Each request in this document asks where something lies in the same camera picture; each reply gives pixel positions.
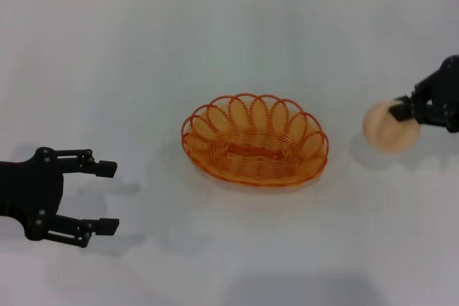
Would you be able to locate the orange woven plastic basket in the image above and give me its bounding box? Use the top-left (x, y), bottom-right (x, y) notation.
top-left (181, 92), bottom-right (331, 188)

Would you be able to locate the beige steamed bun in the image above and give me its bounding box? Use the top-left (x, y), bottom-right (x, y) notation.
top-left (361, 100), bottom-right (422, 156)

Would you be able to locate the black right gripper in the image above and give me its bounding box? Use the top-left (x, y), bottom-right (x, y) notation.
top-left (389, 54), bottom-right (459, 134)

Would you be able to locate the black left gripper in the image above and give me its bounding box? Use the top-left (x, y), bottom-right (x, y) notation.
top-left (0, 146), bottom-right (120, 249)

